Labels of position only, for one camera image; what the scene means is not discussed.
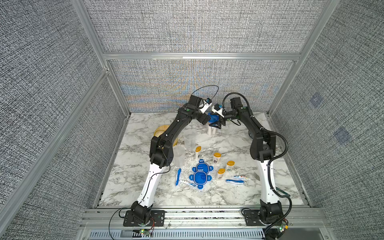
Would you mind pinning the blue toothbrush front right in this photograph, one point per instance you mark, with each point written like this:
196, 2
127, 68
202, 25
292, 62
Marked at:
237, 182

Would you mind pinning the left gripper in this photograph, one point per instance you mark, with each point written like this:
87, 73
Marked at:
201, 120

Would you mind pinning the green handled fork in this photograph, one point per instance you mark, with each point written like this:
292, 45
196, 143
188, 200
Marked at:
256, 176

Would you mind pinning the toothpaste tube front left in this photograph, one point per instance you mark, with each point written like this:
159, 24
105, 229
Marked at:
193, 185

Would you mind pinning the clear container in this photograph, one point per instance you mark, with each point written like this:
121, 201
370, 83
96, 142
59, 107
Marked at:
215, 126
179, 156
190, 140

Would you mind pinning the clear container front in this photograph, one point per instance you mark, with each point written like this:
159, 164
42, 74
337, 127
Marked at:
179, 156

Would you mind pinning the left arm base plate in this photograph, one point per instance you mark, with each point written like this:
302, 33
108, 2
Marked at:
156, 219

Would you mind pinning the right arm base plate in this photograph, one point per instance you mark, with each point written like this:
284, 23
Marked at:
252, 217

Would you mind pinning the clear container back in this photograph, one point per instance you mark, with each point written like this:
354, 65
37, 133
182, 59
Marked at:
215, 126

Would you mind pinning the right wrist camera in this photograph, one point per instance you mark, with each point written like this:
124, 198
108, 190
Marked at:
218, 110

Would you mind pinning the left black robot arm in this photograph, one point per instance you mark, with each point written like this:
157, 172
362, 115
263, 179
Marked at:
162, 153

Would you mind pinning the blue toothbrush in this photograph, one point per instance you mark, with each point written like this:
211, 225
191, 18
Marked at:
178, 176
237, 182

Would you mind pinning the toothpaste tube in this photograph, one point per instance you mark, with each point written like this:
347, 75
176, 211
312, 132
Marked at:
193, 185
243, 178

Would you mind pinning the blue lid upper centre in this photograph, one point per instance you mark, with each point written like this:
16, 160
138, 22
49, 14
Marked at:
202, 166

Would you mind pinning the blue lid lower centre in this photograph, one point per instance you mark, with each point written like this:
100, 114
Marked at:
200, 178

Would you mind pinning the clear container middle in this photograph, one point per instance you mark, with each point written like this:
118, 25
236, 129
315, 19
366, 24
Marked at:
190, 140

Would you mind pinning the blue lid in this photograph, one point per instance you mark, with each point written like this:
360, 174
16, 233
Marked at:
202, 166
214, 119
200, 178

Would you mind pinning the blue toothbrush left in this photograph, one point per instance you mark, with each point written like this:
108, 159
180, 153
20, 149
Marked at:
178, 176

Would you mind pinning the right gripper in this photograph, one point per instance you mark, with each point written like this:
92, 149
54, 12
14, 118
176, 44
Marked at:
218, 125

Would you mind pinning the yellow bamboo steamer basket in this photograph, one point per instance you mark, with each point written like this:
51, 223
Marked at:
160, 130

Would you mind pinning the orange cap bottle front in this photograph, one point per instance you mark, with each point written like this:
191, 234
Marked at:
220, 173

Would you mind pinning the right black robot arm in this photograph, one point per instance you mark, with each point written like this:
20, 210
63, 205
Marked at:
266, 147

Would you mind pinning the blue lid back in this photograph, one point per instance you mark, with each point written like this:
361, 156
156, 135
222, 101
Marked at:
214, 119

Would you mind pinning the toothpaste tube right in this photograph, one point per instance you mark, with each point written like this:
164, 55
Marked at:
243, 178

